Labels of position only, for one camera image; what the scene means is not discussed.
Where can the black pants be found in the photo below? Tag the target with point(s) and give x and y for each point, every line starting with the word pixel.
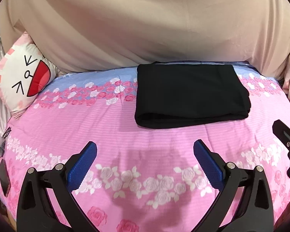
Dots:
pixel 180 95

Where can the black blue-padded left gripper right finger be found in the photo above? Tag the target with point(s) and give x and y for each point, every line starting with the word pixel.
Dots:
pixel 244 200

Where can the white cat face pillow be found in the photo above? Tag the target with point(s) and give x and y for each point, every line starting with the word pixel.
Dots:
pixel 24 72

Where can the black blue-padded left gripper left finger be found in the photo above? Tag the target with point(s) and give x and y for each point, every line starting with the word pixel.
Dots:
pixel 35 211

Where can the black smartphone with lanyard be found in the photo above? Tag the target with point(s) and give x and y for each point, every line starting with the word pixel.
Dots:
pixel 4 177

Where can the pink floral bed sheet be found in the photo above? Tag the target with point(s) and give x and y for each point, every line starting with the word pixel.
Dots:
pixel 143 179

